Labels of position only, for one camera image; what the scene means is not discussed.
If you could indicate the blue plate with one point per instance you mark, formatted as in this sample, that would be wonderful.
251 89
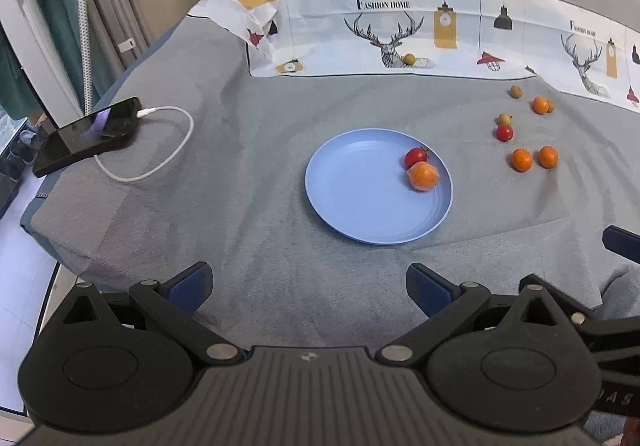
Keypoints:
360 191

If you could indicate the brownish small fruit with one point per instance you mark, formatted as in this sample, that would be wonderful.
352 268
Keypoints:
515 91

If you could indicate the white printed cloth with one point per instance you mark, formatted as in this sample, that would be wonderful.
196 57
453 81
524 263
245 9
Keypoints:
330 25

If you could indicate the white dotted pole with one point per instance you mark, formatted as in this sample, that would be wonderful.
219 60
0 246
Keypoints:
85 50

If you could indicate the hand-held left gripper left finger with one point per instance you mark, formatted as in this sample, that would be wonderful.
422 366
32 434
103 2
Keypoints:
192 287

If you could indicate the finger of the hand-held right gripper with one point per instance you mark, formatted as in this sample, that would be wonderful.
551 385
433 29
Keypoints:
622 241
595 321

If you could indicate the red cherry tomato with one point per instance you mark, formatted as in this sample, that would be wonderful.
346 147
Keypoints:
415 157
504 132

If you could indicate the white rack frame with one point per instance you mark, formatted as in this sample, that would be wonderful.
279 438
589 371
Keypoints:
20 15

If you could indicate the small mandarin orange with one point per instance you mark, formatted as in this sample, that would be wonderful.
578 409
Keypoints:
521 159
547 156
540 105

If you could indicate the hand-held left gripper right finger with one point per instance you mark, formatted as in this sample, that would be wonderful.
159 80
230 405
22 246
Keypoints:
426 288

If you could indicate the peeled mandarin orange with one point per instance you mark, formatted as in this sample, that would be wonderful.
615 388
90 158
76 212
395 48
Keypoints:
423 177

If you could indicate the black smartphone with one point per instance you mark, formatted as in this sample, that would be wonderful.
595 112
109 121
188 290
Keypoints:
85 135

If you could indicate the grey bed sheet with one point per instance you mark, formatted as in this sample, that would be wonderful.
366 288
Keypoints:
225 226

